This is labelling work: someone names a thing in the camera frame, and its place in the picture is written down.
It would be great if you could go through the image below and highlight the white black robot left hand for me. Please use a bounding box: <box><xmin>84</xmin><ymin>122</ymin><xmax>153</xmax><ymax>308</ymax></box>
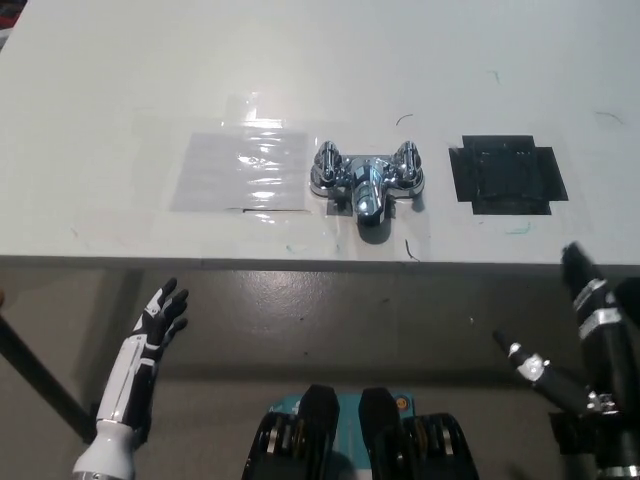
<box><xmin>94</xmin><ymin>277</ymin><xmax>190</xmax><ymax>442</ymax></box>

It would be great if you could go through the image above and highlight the black table foot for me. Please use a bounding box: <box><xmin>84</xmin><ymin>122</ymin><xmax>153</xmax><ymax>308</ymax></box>
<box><xmin>548</xmin><ymin>410</ymin><xmax>602</xmax><ymax>457</ymax></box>

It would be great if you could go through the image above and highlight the robot black torso block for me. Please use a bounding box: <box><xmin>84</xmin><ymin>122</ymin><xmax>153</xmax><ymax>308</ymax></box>
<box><xmin>358</xmin><ymin>387</ymin><xmax>481</xmax><ymax>480</ymax></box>
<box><xmin>242</xmin><ymin>383</ymin><xmax>342</xmax><ymax>480</ymax></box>

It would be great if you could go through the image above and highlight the chrome faucet body with spout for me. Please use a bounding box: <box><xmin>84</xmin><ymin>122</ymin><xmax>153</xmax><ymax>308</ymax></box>
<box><xmin>308</xmin><ymin>152</ymin><xmax>429</xmax><ymax>229</ymax></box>

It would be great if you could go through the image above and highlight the black table leg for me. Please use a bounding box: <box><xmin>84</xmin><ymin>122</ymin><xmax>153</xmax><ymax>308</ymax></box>
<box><xmin>615</xmin><ymin>278</ymin><xmax>640</xmax><ymax>321</ymax></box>

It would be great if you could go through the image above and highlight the red background clutter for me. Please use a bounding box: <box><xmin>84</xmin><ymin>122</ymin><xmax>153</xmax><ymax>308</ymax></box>
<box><xmin>0</xmin><ymin>0</ymin><xmax>24</xmax><ymax>29</ymax></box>

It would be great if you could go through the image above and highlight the chrome faucet lever handle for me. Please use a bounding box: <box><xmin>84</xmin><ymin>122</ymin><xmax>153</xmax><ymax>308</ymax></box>
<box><xmin>392</xmin><ymin>140</ymin><xmax>422</xmax><ymax>182</ymax></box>
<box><xmin>313</xmin><ymin>140</ymin><xmax>343</xmax><ymax>182</ymax></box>

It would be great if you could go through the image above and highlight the grey taped plastic sheet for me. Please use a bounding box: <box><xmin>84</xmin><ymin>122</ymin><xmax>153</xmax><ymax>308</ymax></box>
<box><xmin>169</xmin><ymin>130</ymin><xmax>309</xmax><ymax>214</ymax></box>

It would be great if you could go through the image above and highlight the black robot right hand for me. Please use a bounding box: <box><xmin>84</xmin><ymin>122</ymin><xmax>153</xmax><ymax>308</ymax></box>
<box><xmin>492</xmin><ymin>242</ymin><xmax>640</xmax><ymax>470</ymax></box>

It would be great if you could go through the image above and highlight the robot left black torso block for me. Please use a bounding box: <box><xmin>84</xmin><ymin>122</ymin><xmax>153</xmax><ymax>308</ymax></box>
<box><xmin>242</xmin><ymin>383</ymin><xmax>342</xmax><ymax>480</ymax></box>

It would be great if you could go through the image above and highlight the black tape patch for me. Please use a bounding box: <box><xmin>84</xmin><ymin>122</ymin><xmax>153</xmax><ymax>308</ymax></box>
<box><xmin>447</xmin><ymin>133</ymin><xmax>570</xmax><ymax>217</ymax></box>

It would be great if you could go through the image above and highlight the robot right black torso block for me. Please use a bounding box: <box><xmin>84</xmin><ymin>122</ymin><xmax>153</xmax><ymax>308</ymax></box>
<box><xmin>358</xmin><ymin>387</ymin><xmax>481</xmax><ymax>480</ymax></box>

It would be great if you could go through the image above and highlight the black diagonal bar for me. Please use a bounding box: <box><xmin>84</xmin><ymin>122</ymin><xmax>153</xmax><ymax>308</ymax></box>
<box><xmin>0</xmin><ymin>310</ymin><xmax>99</xmax><ymax>445</ymax></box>

